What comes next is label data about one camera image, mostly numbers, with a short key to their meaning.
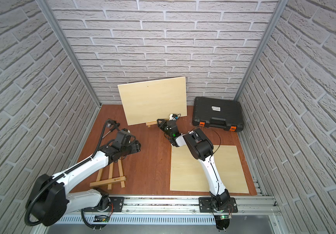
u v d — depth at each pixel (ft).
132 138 2.25
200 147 2.00
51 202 1.30
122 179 2.58
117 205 2.40
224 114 3.50
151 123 3.33
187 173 2.78
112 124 3.48
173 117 3.18
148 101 3.11
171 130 2.75
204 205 2.42
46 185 1.32
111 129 3.41
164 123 3.08
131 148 2.46
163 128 3.11
